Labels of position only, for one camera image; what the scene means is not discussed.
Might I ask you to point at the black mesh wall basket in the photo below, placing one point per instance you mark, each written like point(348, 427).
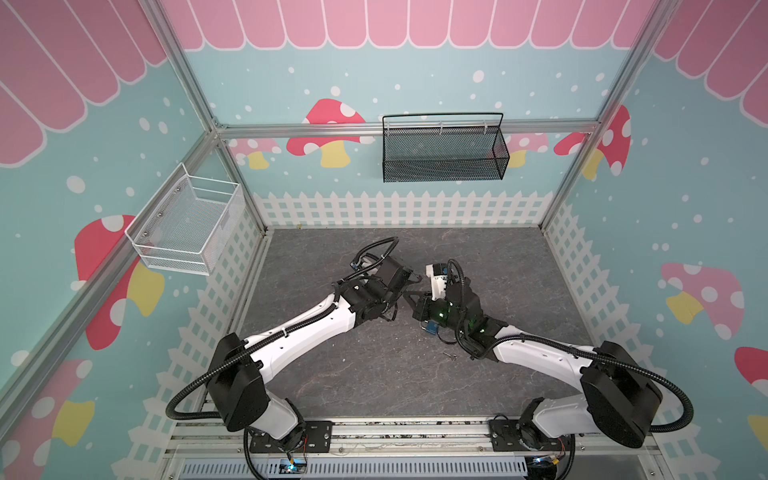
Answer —
point(442, 147)

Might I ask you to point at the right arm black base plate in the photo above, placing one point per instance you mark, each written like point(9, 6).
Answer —
point(508, 435)

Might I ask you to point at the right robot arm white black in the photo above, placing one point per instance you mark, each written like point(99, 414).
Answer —
point(614, 395)

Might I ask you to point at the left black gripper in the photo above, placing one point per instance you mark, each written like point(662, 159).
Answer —
point(404, 287)

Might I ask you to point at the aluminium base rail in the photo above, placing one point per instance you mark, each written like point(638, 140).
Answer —
point(362, 436)

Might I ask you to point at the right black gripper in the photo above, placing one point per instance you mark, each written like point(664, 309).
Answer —
point(424, 306)

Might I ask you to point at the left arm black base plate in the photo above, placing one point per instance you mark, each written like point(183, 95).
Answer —
point(308, 437)

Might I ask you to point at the white wire wall basket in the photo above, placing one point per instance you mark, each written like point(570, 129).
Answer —
point(187, 225)

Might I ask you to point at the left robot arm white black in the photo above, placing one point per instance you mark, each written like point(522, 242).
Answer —
point(234, 388)

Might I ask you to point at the blue padlock silver shackle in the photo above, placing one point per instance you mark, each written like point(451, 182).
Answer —
point(430, 327)

